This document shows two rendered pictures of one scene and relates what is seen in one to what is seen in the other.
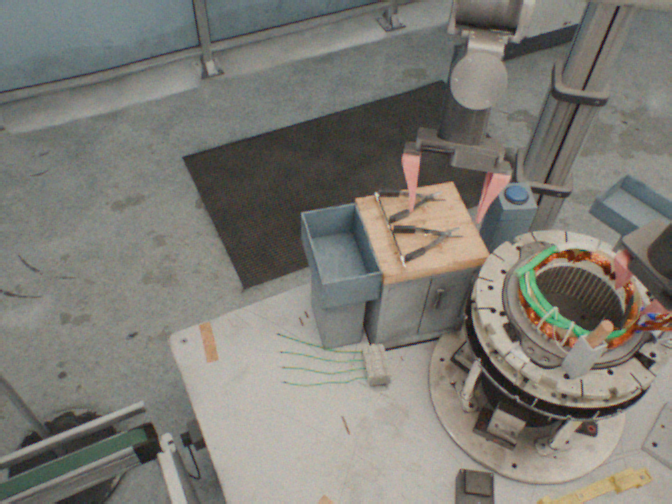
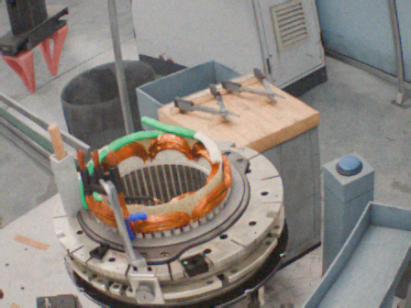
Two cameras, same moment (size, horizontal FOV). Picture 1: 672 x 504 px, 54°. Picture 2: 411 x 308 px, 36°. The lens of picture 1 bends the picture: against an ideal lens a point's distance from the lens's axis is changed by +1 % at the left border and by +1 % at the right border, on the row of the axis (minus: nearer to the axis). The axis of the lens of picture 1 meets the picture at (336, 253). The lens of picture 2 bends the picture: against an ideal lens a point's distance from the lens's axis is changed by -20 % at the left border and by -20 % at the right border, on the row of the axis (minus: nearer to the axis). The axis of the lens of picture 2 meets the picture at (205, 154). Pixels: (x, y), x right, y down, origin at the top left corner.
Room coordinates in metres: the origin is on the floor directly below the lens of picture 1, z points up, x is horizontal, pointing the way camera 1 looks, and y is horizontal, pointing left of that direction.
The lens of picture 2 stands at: (0.53, -1.20, 1.63)
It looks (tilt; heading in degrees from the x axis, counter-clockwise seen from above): 31 degrees down; 80
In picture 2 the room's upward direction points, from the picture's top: 9 degrees counter-clockwise
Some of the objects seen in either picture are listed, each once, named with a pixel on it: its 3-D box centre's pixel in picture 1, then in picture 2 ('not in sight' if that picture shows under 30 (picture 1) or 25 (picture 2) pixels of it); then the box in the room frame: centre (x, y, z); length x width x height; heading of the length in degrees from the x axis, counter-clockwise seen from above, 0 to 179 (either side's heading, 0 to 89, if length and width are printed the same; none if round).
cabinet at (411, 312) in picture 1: (410, 274); (249, 190); (0.77, -0.15, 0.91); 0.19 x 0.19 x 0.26; 17
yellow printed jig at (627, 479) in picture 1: (596, 490); not in sight; (0.40, -0.50, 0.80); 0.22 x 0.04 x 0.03; 112
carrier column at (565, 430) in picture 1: (570, 423); not in sight; (0.47, -0.43, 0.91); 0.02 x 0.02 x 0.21
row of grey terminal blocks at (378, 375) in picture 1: (376, 364); not in sight; (0.62, -0.09, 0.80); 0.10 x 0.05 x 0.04; 12
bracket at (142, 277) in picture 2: not in sight; (147, 286); (0.55, -0.54, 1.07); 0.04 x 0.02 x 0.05; 161
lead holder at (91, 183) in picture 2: not in sight; (101, 180); (0.53, -0.50, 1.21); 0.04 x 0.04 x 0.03; 23
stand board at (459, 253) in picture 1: (419, 230); (239, 115); (0.77, -0.15, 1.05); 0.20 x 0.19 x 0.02; 107
